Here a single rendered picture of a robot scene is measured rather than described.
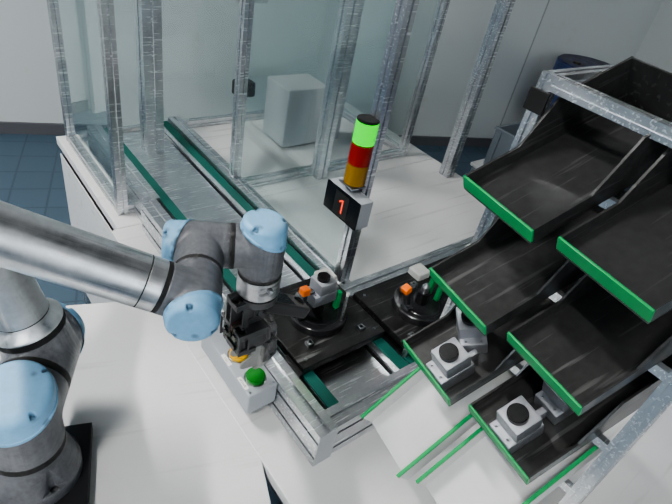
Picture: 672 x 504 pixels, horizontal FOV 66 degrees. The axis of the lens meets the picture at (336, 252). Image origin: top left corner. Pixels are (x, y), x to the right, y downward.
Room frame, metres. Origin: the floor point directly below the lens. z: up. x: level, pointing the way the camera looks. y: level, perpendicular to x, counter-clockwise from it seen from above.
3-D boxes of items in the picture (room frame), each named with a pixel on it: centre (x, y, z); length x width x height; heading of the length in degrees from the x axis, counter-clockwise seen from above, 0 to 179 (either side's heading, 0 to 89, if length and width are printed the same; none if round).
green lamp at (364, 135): (1.05, -0.01, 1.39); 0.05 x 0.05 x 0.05
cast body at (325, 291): (0.91, 0.01, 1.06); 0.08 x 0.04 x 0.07; 135
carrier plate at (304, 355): (0.91, 0.01, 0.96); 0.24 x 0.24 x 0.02; 45
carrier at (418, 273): (1.02, -0.24, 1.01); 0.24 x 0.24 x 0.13; 45
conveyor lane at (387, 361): (1.06, 0.14, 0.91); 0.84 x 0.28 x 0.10; 45
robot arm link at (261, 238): (0.68, 0.12, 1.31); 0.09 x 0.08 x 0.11; 106
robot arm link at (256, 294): (0.68, 0.12, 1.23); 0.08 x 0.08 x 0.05
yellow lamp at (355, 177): (1.05, -0.01, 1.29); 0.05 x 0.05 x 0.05
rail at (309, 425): (0.92, 0.25, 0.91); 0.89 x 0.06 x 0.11; 45
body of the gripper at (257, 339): (0.67, 0.12, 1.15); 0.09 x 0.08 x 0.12; 135
